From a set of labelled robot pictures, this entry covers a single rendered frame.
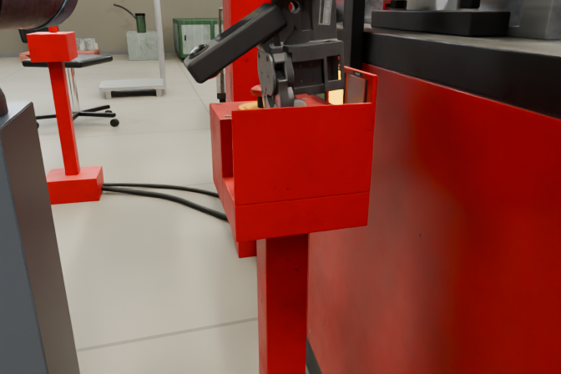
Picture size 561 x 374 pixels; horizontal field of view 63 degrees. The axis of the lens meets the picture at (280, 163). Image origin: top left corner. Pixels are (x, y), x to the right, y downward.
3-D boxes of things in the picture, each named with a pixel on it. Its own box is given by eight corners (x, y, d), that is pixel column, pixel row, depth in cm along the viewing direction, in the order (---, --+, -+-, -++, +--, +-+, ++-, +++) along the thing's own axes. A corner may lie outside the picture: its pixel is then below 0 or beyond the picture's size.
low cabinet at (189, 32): (260, 52, 990) (260, 17, 968) (280, 60, 841) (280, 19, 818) (174, 54, 944) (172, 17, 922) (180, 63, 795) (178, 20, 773)
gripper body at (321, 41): (346, 96, 51) (342, -23, 47) (270, 106, 49) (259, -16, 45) (321, 85, 58) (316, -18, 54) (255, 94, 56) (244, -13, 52)
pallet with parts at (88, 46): (100, 56, 908) (98, 37, 897) (96, 60, 829) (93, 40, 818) (31, 58, 876) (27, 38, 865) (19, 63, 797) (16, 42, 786)
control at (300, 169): (213, 181, 70) (206, 59, 64) (313, 172, 74) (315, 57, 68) (235, 243, 51) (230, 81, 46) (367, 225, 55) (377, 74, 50)
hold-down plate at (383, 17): (370, 27, 83) (371, 9, 82) (397, 27, 84) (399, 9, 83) (468, 37, 56) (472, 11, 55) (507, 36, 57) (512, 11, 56)
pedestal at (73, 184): (54, 190, 242) (27, 25, 216) (104, 186, 247) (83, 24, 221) (44, 205, 224) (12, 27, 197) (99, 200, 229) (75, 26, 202)
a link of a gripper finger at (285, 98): (297, 144, 50) (291, 62, 47) (284, 146, 50) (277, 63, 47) (285, 133, 54) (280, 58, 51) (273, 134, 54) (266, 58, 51)
